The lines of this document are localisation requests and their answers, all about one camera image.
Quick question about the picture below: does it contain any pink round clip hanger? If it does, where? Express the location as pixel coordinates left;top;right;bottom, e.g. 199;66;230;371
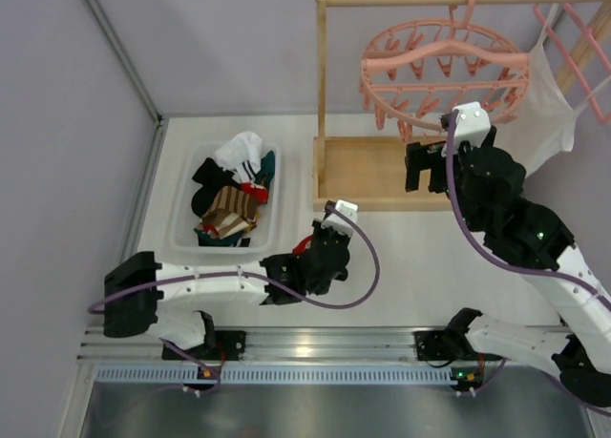
359;0;530;141

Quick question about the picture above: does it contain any red Christmas sock front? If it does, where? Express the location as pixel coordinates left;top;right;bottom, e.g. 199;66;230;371
241;182;269;205

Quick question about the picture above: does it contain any brown beige striped sock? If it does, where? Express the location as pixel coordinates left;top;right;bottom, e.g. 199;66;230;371
198;186;259;240

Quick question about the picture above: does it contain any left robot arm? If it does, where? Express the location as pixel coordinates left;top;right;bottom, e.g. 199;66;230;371
102;220;353;353

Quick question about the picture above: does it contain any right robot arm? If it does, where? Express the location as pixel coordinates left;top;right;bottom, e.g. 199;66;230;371
405;142;610;408

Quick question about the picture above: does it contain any pink clothes hanger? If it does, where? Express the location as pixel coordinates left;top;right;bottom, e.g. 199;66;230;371
533;1;610;125

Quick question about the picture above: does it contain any wooden clothes rack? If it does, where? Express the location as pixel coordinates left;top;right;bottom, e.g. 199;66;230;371
313;0;610;212

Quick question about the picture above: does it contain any white tank top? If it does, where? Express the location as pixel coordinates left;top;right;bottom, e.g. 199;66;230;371
495;31;586;176

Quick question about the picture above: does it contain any dark green sock upper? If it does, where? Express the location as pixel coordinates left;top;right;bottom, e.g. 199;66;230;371
255;151;276;190

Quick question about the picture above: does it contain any white plastic mesh basket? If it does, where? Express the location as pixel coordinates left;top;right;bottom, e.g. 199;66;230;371
166;141;283;255

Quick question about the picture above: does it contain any green reindeer Christmas sock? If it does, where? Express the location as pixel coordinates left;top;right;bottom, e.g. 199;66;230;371
194;228;243;247

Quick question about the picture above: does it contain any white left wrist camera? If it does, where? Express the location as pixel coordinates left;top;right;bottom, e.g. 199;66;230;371
321;199;359;238

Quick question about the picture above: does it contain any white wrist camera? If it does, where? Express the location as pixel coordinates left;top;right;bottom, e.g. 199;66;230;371
321;199;359;238
439;101;492;155

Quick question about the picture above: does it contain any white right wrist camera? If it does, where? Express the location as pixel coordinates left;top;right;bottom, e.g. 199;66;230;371
439;101;492;155

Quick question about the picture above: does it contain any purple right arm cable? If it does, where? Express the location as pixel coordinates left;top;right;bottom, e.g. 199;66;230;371
444;113;611;417

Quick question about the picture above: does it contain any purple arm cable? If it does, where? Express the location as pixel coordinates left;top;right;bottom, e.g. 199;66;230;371
444;113;611;417
87;203;381;393

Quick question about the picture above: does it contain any aluminium mounting rail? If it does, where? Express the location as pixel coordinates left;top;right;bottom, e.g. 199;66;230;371
75;324;598;365

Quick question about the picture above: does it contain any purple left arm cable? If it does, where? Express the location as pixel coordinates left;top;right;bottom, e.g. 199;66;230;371
87;203;381;393

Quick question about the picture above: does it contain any grey slotted cable duct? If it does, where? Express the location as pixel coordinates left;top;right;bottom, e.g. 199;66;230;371
95;364;480;386

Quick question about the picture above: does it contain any aluminium frame post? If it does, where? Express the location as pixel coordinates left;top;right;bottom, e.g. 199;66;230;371
83;0;163;127

